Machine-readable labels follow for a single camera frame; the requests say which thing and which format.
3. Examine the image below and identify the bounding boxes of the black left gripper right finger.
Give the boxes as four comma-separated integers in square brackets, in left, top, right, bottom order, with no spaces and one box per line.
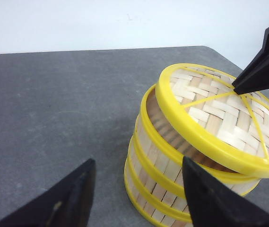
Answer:
[182,157,269,227]

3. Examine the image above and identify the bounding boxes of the woven bamboo steamer lid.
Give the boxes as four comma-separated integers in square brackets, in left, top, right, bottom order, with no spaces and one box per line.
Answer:
[155,63,269,178]

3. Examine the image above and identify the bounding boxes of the bamboo steamer drawer yellow rims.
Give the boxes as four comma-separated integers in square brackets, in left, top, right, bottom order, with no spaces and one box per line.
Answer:
[127,136,191,216]

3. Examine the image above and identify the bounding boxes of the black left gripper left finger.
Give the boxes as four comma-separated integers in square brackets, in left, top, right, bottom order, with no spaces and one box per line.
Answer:
[0,158,96,227]

